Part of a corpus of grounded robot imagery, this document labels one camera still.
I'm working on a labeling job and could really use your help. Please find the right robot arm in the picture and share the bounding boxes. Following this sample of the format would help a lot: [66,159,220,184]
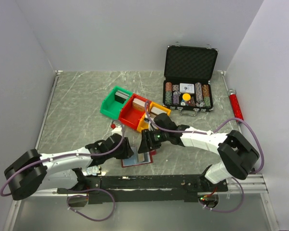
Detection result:
[138,113,260,192]

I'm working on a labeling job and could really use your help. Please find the gold striped credit card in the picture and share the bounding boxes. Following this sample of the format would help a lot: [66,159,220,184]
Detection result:
[137,154,145,163]

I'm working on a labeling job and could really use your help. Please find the cartoon sticker tag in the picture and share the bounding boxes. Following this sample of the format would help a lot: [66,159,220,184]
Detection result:
[86,166,101,176]

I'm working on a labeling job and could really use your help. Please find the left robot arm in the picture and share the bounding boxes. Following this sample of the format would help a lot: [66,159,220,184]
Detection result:
[4,133,133,201]

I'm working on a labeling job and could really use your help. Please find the red glitter tube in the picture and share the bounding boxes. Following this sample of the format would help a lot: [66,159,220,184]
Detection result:
[227,89,244,123]

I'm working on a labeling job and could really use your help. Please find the white playing card deck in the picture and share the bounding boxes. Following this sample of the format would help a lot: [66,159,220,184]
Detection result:
[179,83,195,94]

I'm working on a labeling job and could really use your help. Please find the black poker chip case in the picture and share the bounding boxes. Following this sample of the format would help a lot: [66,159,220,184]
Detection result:
[163,45,218,116]

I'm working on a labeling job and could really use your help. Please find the red plastic bin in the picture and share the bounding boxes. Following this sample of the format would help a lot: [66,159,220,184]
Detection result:
[118,94,147,130]

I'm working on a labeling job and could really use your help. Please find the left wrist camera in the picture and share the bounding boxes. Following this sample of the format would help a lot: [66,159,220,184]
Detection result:
[110,123,122,136]

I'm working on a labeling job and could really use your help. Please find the cards in red bin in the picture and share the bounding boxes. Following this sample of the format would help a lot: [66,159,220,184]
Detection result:
[132,98,145,113]

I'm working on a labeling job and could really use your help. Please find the yellow plastic bin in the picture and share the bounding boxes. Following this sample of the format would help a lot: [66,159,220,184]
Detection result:
[137,102,171,132]

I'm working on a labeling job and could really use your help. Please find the green plastic bin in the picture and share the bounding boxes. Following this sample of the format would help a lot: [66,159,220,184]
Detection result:
[100,86,133,119]

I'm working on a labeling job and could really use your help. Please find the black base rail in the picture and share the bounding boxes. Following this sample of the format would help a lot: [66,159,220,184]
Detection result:
[57,174,208,205]

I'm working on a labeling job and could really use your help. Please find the yellow dealer chip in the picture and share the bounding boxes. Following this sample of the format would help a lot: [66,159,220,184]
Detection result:
[182,93,191,102]

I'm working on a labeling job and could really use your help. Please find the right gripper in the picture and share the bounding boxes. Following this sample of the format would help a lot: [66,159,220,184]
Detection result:
[137,128,169,154]

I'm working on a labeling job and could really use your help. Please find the cards in green bin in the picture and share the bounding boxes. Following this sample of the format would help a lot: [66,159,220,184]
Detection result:
[114,90,130,104]

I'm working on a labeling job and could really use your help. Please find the red leather card holder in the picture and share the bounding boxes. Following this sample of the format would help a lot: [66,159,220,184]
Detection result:
[121,147,156,168]

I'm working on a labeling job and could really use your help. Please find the cards in yellow bin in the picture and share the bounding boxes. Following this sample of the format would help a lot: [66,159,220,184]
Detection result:
[150,107,167,115]

